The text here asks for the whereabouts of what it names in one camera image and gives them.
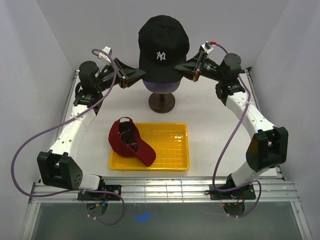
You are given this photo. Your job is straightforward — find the aluminium frame rail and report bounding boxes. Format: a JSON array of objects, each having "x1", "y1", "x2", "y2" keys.
[{"x1": 29, "y1": 67, "x2": 301, "y2": 204}]

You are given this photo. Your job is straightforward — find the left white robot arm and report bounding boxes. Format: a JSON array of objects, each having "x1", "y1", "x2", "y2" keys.
[{"x1": 37, "y1": 58, "x2": 146, "y2": 200}]

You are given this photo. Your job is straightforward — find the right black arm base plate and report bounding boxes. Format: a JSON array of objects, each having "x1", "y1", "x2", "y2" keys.
[{"x1": 204, "y1": 184, "x2": 256, "y2": 200}]

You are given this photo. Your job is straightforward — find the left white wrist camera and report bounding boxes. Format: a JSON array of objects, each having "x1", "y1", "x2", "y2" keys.
[{"x1": 97, "y1": 46, "x2": 112, "y2": 65}]

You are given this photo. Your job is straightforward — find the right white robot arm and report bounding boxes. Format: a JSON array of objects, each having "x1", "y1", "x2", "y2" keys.
[{"x1": 174, "y1": 42, "x2": 289, "y2": 199}]

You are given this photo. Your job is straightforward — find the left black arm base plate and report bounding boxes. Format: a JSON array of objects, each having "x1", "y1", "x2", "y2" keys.
[{"x1": 77, "y1": 184, "x2": 122, "y2": 201}]

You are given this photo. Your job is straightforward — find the black cap red trim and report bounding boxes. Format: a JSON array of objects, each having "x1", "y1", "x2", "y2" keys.
[{"x1": 138, "y1": 15, "x2": 190, "y2": 84}]

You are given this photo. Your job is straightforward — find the yellow plastic tray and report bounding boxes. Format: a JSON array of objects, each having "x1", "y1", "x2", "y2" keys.
[{"x1": 109, "y1": 122, "x2": 190, "y2": 172}]

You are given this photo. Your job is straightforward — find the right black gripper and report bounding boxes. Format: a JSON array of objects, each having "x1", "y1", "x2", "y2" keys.
[{"x1": 173, "y1": 51, "x2": 225, "y2": 83}]

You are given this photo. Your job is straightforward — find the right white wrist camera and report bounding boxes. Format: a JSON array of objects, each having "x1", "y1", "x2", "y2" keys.
[{"x1": 199, "y1": 41, "x2": 217, "y2": 55}]

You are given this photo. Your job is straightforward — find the purple LA cap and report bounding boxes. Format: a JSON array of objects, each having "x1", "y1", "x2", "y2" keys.
[{"x1": 142, "y1": 80, "x2": 181, "y2": 94}]

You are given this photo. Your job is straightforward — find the dark wooden mannequin stand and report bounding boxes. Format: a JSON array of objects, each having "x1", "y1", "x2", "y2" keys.
[{"x1": 148, "y1": 92, "x2": 176, "y2": 114}]

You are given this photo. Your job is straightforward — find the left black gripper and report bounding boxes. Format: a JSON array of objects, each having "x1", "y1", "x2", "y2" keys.
[{"x1": 94, "y1": 57, "x2": 145, "y2": 92}]

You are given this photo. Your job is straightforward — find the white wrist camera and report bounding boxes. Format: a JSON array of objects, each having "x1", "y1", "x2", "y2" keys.
[
  {"x1": 97, "y1": 46, "x2": 112, "y2": 65},
  {"x1": 199, "y1": 41, "x2": 217, "y2": 55}
]

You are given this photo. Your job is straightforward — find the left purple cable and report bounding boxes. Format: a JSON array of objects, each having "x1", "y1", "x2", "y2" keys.
[{"x1": 11, "y1": 48, "x2": 125, "y2": 225}]

